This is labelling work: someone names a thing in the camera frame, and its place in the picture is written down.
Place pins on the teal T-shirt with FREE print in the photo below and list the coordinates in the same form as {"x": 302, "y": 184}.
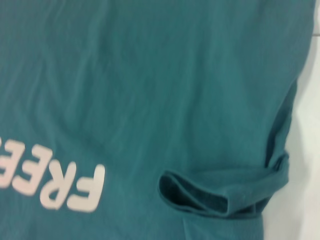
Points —
{"x": 150, "y": 100}

